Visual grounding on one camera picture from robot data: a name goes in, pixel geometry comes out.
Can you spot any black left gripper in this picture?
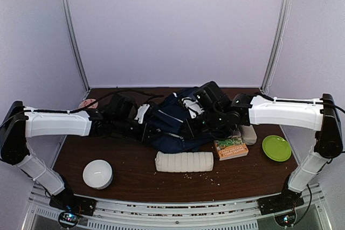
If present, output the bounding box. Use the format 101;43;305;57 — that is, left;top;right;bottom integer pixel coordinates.
112;116;160;142

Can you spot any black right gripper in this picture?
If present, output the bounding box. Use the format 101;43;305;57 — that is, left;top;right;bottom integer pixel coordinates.
180;107;225;139

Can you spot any navy blue student backpack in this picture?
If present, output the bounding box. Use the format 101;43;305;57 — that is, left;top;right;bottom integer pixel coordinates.
143;87;237;154

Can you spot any purple cover paperback book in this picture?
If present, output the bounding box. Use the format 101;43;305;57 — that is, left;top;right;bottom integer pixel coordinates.
231;129;242;138

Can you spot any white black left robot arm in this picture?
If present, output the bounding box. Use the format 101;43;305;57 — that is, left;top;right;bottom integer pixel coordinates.
1;92;152;211

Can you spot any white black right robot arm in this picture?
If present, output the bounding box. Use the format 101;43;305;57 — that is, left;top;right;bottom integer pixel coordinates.
181;81;343;210

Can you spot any orange treehouse paperback book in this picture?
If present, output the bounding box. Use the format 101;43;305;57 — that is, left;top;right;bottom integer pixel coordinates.
214;137;249;161

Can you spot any beige glasses case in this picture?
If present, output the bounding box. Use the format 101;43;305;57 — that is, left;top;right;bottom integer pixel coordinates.
239;125;257;145

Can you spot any pink patterned small bowl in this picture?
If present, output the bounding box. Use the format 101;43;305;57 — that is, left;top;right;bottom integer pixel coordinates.
78;99;99;109

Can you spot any white ceramic bowl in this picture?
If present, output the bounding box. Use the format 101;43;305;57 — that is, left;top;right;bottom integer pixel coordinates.
82;159;113;190

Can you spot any green plate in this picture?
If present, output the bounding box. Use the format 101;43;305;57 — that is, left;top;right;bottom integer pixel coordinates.
262;135;292;162

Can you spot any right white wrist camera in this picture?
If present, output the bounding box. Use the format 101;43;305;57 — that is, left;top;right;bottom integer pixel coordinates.
182;97;204;119

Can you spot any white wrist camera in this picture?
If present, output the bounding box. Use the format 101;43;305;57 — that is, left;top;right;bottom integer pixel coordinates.
134;103;150;124
182;97;204;119

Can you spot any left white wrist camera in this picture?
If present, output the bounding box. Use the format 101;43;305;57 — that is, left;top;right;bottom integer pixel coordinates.
134;103;150;124

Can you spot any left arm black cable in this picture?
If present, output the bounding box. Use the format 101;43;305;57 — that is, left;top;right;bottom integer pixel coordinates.
24;88;165;115

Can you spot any right aluminium frame post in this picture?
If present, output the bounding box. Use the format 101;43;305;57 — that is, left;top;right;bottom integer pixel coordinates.
260;0;291;94

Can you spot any aluminium frame post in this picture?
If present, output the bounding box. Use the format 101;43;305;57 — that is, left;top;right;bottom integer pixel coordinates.
260;0;291;94
61;0;90;92

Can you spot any white front rail frame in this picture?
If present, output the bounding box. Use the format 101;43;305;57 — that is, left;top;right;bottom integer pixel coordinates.
19;184;335;229

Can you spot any left aluminium frame post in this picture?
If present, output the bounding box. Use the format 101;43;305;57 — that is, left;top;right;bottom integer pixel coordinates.
61;0;90;92

